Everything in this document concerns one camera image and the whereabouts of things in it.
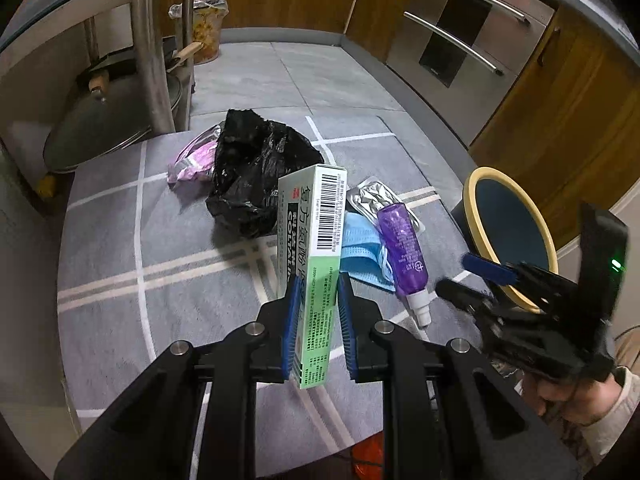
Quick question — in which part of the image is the purple spray bottle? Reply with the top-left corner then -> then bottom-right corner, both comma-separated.
376,203 -> 433,328

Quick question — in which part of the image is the black wok with wooden handle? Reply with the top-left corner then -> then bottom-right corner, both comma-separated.
76,36 -> 204,100

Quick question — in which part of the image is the stainless steel oven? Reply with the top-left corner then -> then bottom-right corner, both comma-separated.
386,0 -> 554,145

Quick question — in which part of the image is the floral trash bin with liner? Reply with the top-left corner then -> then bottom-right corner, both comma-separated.
192,0 -> 229,65

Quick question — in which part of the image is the green white medicine box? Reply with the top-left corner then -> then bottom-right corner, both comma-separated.
277,164 -> 347,389

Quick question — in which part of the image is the black plastic bag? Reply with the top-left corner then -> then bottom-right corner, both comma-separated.
206,110 -> 324,238

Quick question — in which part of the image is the person's right hand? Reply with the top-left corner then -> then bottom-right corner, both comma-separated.
522,373 -> 623,426

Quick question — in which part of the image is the blue face mask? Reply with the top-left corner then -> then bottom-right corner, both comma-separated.
341,211 -> 396,292

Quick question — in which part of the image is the pink snack wrapper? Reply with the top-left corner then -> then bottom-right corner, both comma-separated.
166,122 -> 222,185

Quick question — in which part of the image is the stainless steel shelf rack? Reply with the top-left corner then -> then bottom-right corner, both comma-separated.
1,0 -> 192,185

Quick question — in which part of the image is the silver foil blister pack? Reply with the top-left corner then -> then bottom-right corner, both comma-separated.
346,177 -> 409,229

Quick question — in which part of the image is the blue bin with yellow rim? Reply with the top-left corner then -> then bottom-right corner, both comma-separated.
449,166 -> 561,314

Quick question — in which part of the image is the grey striped towel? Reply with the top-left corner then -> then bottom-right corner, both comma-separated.
58,112 -> 483,477

